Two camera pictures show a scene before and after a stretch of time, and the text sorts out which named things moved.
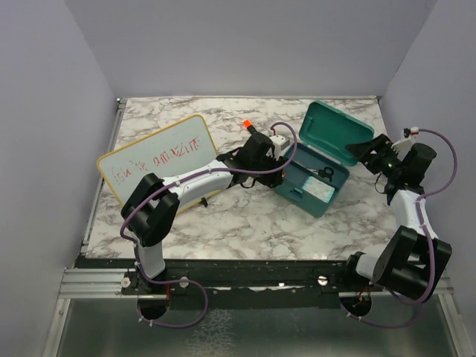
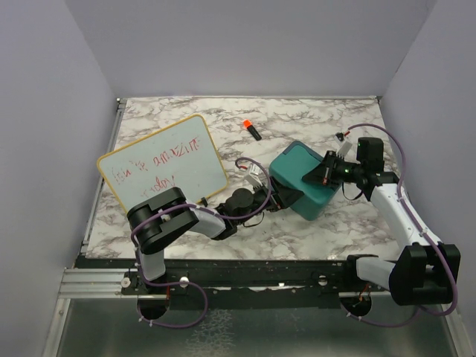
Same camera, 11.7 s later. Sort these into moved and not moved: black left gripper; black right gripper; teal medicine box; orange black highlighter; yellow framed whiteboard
Moved: teal medicine box; black left gripper; black right gripper
Not moved: yellow framed whiteboard; orange black highlighter
